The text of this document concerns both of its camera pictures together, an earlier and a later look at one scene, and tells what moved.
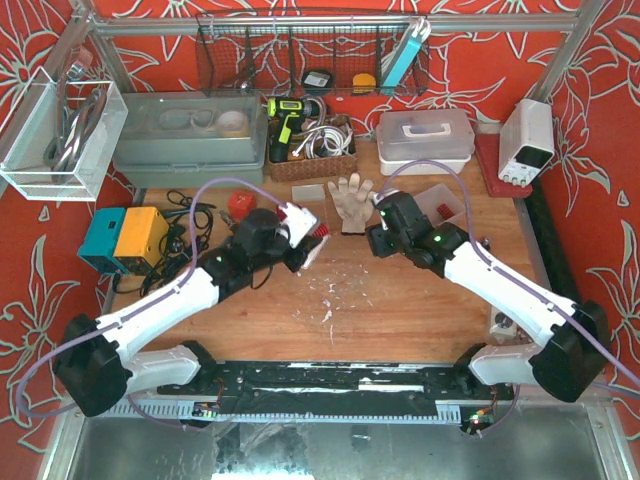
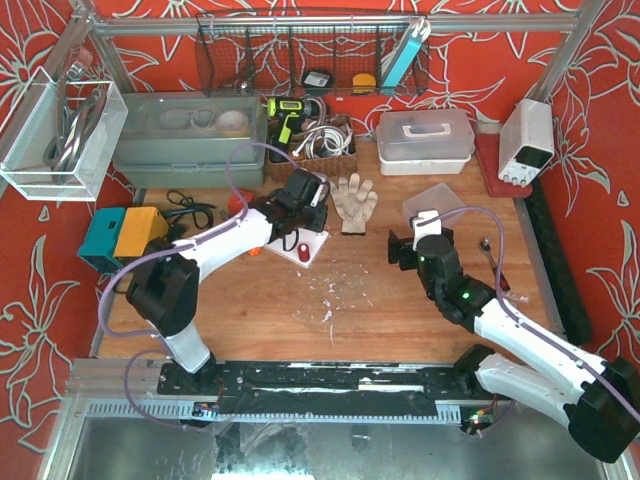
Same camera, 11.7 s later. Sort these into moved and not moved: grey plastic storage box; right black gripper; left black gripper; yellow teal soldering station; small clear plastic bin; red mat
Moved: right black gripper; left black gripper
Not moved: small clear plastic bin; grey plastic storage box; yellow teal soldering station; red mat
